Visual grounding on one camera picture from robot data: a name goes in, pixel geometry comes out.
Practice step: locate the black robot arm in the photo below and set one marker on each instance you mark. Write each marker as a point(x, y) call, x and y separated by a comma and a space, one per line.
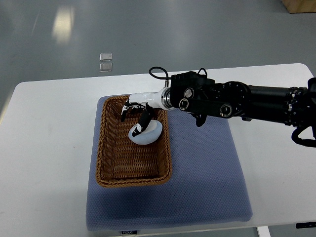
point(195, 93)

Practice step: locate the light blue plush toy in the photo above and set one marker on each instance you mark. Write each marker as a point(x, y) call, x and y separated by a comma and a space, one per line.
point(150, 135)

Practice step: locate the upper square floor plate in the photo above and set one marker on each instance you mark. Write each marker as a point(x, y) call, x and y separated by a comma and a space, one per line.
point(105, 57)

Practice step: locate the square floor plate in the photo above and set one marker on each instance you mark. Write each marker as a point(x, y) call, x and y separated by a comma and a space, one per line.
point(105, 57)
point(105, 67)

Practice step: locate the blue quilted mat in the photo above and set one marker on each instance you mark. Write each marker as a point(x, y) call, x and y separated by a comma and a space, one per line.
point(207, 185)

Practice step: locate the black table control panel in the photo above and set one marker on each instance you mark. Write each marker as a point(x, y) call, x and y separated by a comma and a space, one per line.
point(305, 225)

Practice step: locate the wooden box corner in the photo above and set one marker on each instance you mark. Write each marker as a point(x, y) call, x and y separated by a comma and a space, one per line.
point(300, 6)

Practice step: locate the brown wicker basket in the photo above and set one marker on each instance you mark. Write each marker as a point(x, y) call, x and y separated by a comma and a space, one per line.
point(122, 163)

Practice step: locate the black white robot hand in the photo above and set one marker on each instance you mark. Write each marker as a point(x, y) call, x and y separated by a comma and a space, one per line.
point(147, 102)

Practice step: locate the white table leg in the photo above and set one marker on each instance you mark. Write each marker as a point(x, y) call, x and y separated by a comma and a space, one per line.
point(263, 231)

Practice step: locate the lower square floor plate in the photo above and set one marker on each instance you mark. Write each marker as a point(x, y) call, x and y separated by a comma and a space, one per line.
point(105, 67)

